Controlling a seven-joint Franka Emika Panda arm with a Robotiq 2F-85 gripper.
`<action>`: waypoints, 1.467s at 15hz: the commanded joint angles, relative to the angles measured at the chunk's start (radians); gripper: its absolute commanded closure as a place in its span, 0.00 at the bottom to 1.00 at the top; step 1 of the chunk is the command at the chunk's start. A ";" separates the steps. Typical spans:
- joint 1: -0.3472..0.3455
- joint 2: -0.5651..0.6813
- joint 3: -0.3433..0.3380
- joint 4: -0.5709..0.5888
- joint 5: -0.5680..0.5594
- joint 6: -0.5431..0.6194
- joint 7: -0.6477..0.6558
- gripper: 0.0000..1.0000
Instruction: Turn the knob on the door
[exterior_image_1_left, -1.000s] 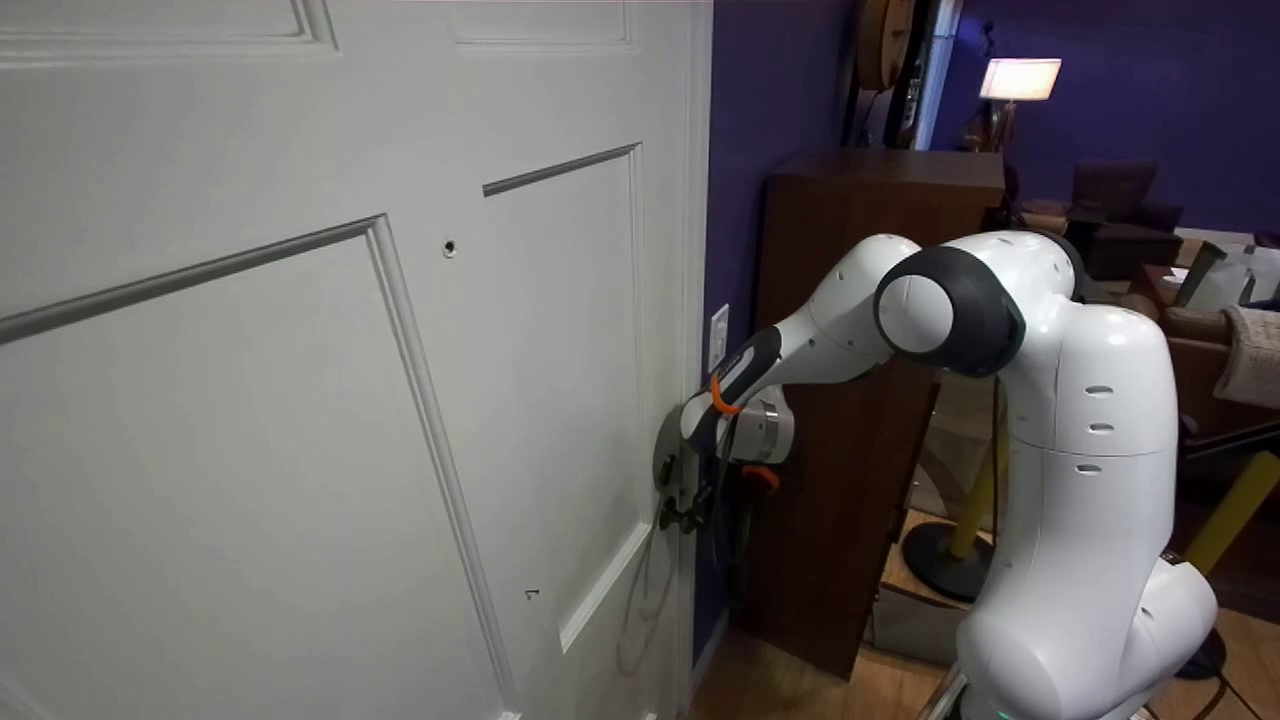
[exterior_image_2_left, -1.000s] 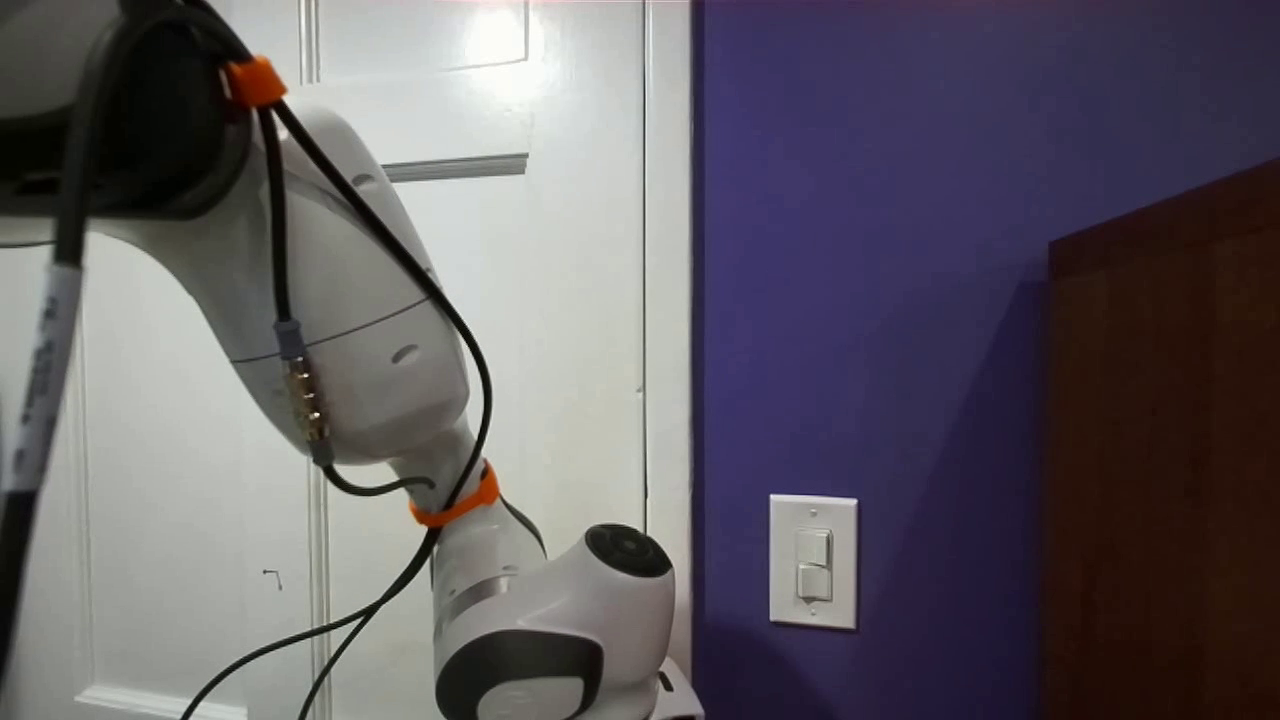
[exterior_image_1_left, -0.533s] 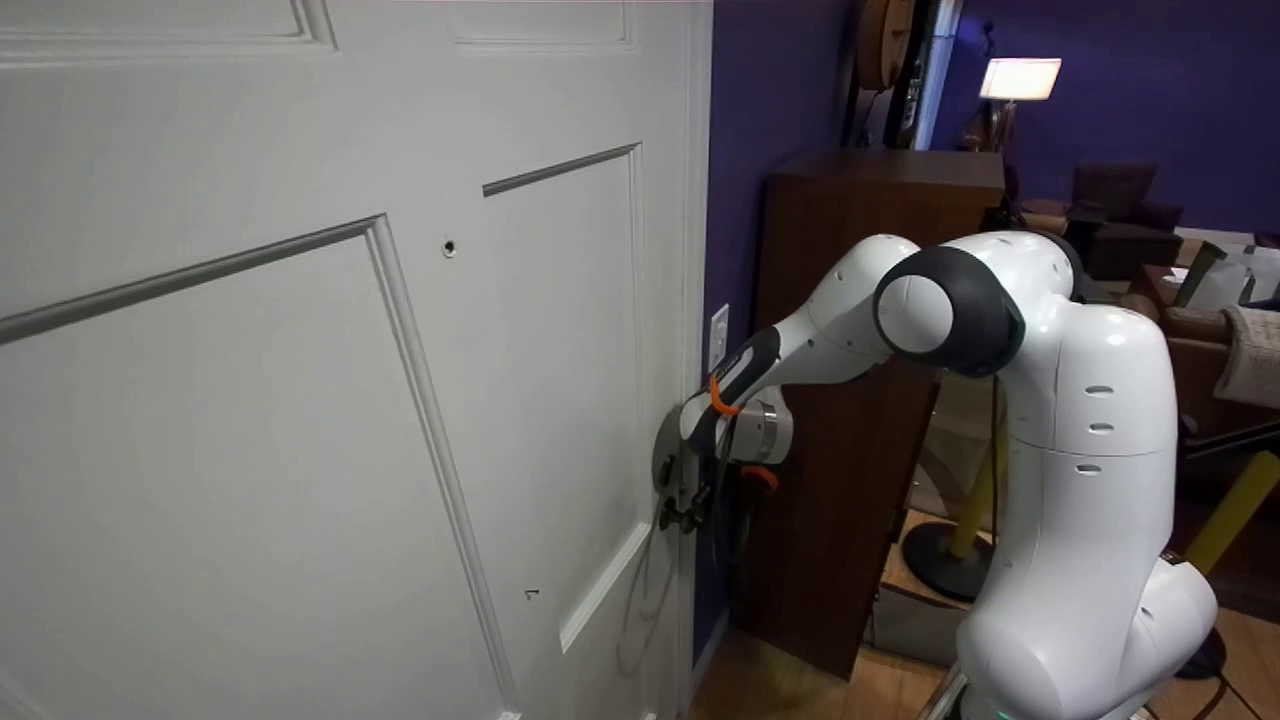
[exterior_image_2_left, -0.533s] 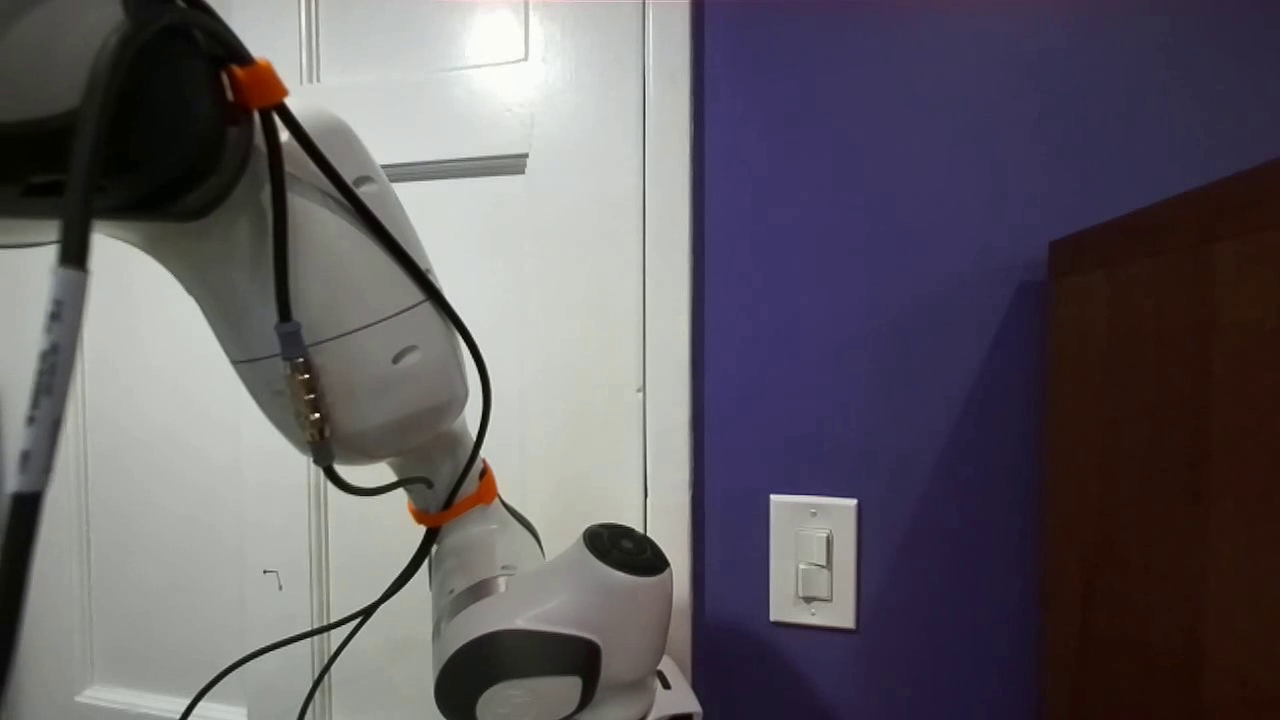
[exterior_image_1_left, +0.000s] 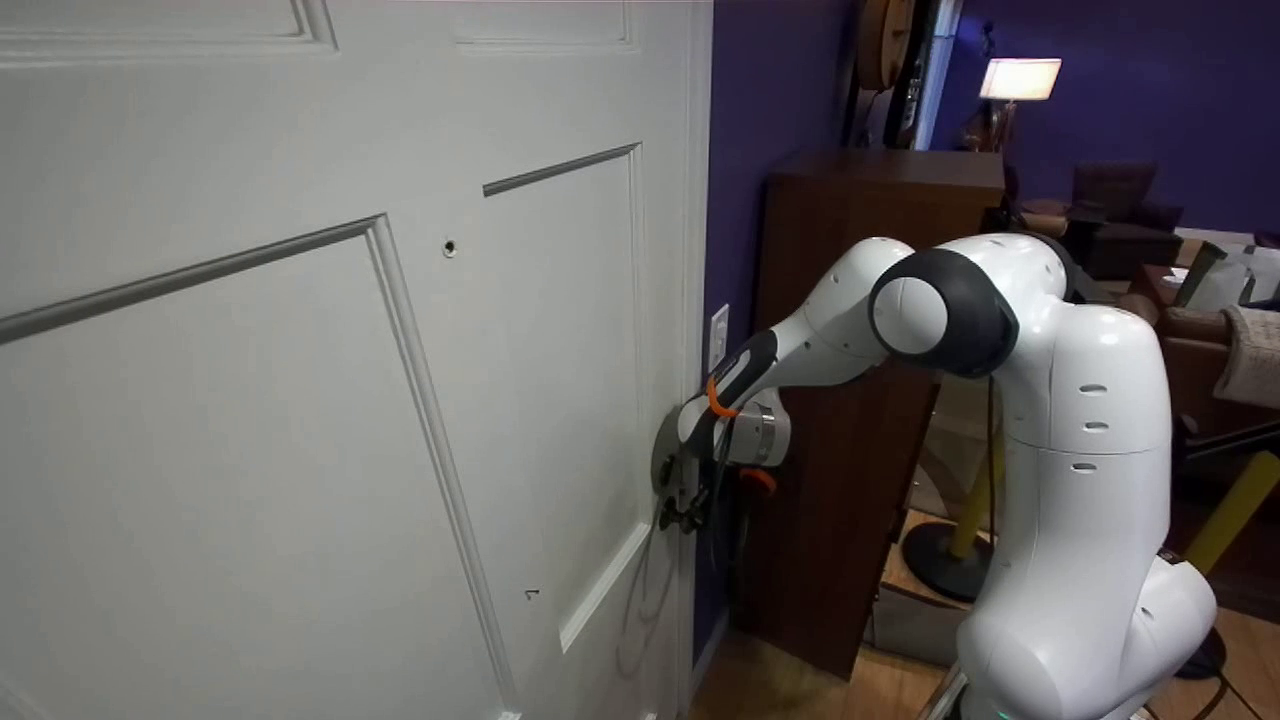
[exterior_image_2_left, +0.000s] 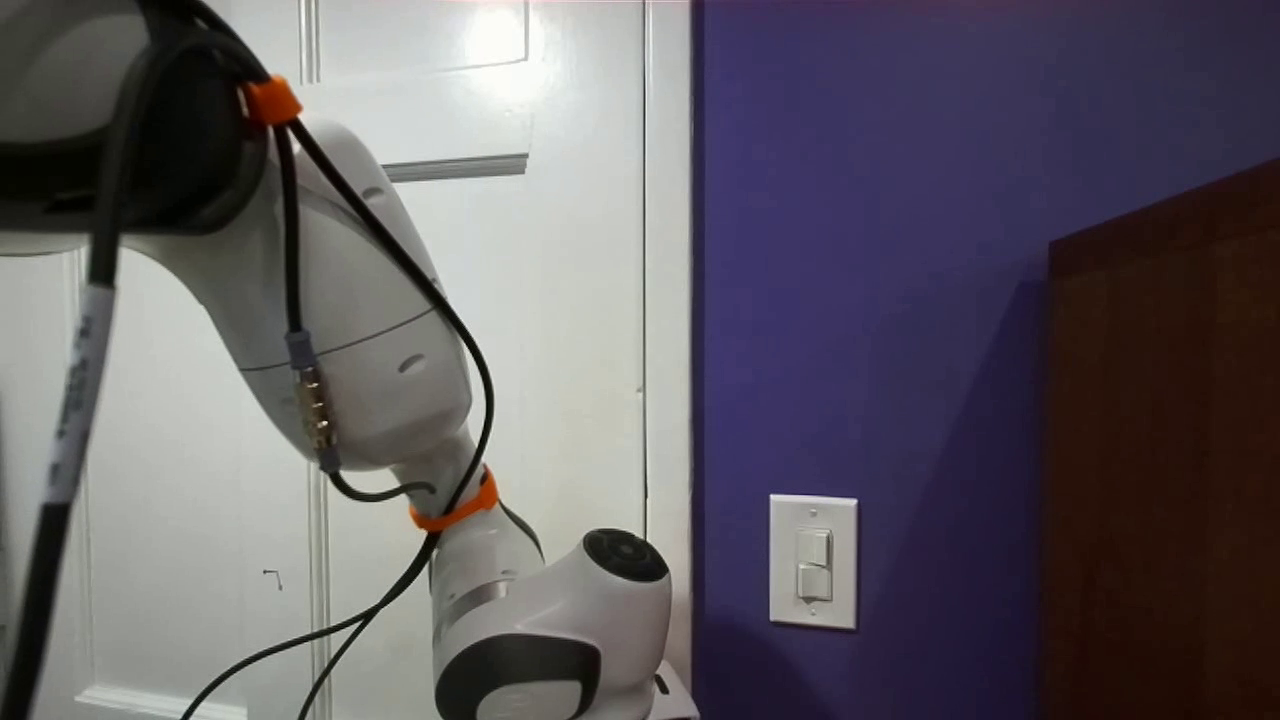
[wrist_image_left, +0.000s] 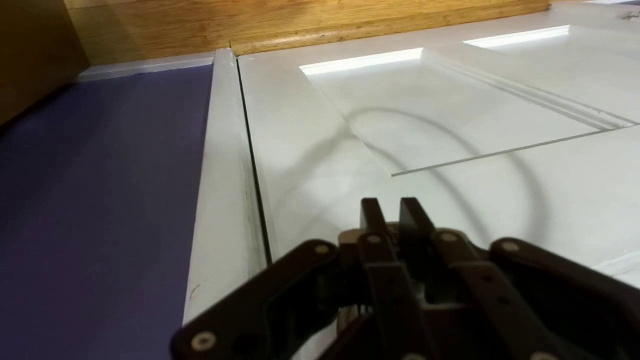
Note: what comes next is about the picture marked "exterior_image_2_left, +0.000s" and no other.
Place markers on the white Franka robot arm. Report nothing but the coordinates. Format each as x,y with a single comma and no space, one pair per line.
360,292

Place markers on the white panelled door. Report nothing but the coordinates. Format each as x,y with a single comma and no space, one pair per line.
563,335

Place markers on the dark brown wooden cabinet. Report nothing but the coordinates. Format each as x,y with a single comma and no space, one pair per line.
1175,466

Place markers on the white wall light switch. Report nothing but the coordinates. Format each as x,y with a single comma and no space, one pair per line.
813,563

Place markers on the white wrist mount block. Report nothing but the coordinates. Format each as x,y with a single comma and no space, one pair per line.
675,702

